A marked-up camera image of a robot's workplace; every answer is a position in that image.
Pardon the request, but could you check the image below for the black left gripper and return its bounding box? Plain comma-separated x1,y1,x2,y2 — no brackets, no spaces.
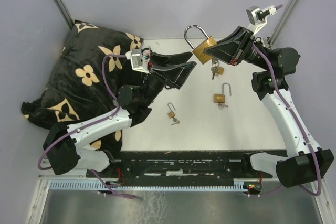
142,52,197,107

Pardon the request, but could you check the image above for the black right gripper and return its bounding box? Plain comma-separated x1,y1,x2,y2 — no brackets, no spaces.
203,25,271,71

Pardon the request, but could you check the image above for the large brass padlock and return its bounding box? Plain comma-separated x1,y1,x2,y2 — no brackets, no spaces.
183,25,217,65

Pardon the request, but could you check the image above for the large padlock key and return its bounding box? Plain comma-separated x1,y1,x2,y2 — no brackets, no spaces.
211,58,219,80

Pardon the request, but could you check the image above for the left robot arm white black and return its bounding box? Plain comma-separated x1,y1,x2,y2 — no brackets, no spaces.
38,48,196,177

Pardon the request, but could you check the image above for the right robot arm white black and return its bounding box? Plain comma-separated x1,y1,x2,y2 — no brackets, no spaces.
204,26,334,188

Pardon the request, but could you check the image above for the small padlock key bunch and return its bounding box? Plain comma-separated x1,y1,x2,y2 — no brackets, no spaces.
171,118,180,125

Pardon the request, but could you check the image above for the brass padlock far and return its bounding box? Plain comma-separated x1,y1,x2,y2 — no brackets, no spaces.
217,66,224,75

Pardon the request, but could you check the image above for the black printed garment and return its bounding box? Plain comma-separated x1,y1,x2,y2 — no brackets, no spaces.
115,48,158,99

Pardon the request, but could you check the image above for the small brass padlock long shackle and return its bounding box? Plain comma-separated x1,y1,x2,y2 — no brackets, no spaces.
167,102,176,119

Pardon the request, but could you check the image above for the medium brass padlock long shackle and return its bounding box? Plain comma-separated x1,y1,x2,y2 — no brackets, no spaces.
213,82,232,104

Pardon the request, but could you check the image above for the black floral pillow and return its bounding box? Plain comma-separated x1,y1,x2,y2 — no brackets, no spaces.
21,19,144,156

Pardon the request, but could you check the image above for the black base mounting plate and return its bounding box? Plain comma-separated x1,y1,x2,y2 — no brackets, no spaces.
99,151,272,185

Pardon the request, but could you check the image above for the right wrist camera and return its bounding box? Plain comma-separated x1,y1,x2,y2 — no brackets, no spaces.
246,5,282,36

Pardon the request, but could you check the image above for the right aluminium corner post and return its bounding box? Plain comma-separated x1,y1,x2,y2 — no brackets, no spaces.
268,0,300,48

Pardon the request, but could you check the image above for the light blue cable duct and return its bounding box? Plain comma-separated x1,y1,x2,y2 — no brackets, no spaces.
49,179,261,192

